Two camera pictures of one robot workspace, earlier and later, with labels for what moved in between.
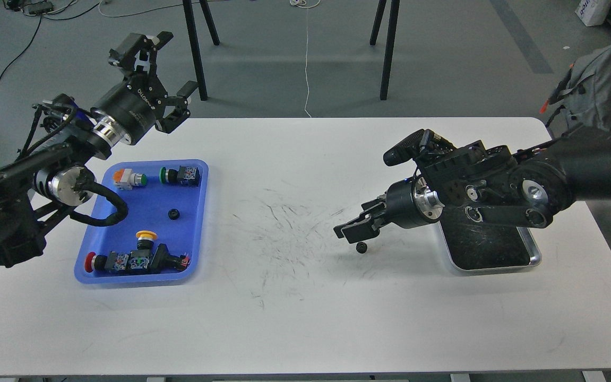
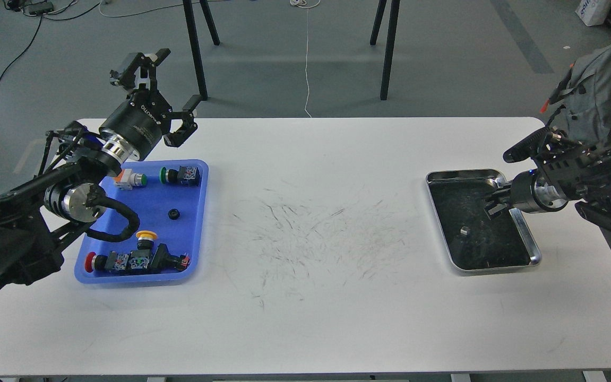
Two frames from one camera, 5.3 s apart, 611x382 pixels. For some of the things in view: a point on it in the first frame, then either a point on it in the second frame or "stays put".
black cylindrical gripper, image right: [412, 203] -> [530, 192]
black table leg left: [203, 90] stays put
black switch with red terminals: [162, 261] stays put
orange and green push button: [125, 179] stays put
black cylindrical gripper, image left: [132, 107] -> [135, 128]
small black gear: [173, 214] stays put
